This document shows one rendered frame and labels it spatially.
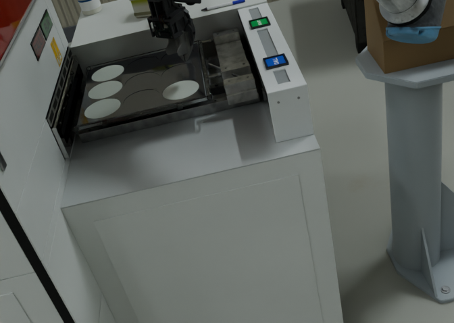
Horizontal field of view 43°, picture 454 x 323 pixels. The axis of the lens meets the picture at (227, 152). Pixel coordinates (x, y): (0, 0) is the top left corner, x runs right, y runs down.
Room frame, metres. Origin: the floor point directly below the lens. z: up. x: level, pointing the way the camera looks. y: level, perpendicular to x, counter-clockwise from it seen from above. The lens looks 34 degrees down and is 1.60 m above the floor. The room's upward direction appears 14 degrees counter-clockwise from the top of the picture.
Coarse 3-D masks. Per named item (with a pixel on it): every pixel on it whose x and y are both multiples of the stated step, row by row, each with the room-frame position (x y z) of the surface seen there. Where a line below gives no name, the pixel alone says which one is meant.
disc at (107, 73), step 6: (108, 66) 1.64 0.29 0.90; (114, 66) 1.63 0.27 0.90; (120, 66) 1.62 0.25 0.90; (96, 72) 1.62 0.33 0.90; (102, 72) 1.61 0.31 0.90; (108, 72) 1.59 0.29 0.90; (114, 72) 1.58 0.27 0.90; (120, 72) 1.57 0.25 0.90; (96, 78) 1.57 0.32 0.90; (102, 78) 1.56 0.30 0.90; (108, 78) 1.55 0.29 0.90
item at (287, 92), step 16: (240, 16) 1.62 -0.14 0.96; (256, 16) 1.60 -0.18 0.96; (272, 16) 1.56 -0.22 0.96; (256, 32) 1.48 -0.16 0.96; (272, 32) 1.45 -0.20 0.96; (256, 48) 1.38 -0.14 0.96; (272, 48) 1.36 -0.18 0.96; (288, 48) 1.33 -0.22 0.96; (272, 80) 1.18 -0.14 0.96; (288, 80) 1.17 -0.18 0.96; (304, 80) 1.15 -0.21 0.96; (272, 96) 1.13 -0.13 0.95; (288, 96) 1.13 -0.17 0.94; (304, 96) 1.13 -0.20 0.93; (272, 112) 1.13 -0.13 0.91; (288, 112) 1.13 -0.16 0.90; (304, 112) 1.13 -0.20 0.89; (288, 128) 1.13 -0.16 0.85; (304, 128) 1.13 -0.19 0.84
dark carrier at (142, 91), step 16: (112, 64) 1.65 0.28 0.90; (128, 64) 1.62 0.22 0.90; (144, 64) 1.59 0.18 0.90; (160, 64) 1.56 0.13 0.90; (176, 64) 1.53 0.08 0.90; (192, 64) 1.51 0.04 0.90; (112, 80) 1.53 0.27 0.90; (128, 80) 1.51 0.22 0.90; (144, 80) 1.48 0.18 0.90; (160, 80) 1.45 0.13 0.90; (176, 80) 1.43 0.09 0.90; (112, 96) 1.43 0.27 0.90; (128, 96) 1.41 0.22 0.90; (144, 96) 1.39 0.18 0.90; (160, 96) 1.36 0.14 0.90; (192, 96) 1.32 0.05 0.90; (80, 112) 1.38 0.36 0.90; (128, 112) 1.32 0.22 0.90
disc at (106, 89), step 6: (102, 84) 1.52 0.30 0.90; (108, 84) 1.51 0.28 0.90; (114, 84) 1.50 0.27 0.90; (120, 84) 1.49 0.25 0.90; (96, 90) 1.50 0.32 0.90; (102, 90) 1.49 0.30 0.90; (108, 90) 1.48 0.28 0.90; (114, 90) 1.47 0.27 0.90; (90, 96) 1.47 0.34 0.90; (96, 96) 1.46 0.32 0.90; (102, 96) 1.45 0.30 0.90; (108, 96) 1.44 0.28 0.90
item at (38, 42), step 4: (40, 32) 1.47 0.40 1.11; (36, 36) 1.43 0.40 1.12; (40, 36) 1.45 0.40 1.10; (36, 40) 1.42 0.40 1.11; (40, 40) 1.44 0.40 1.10; (44, 40) 1.47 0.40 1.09; (32, 44) 1.37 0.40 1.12; (36, 44) 1.40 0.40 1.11; (40, 44) 1.43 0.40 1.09; (44, 44) 1.46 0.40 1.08; (36, 48) 1.39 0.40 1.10; (40, 48) 1.42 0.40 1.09; (36, 52) 1.38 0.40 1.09; (40, 52) 1.40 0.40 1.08
